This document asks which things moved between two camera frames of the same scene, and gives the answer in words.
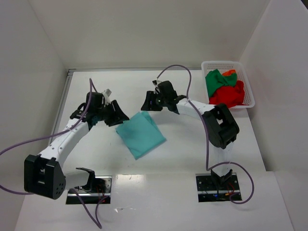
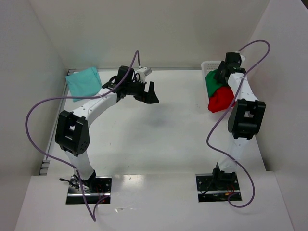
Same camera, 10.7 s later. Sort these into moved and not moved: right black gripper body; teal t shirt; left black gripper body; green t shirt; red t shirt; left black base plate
Moved: teal t shirt; left black gripper body; right black gripper body
Not moved: red t shirt; left black base plate; green t shirt
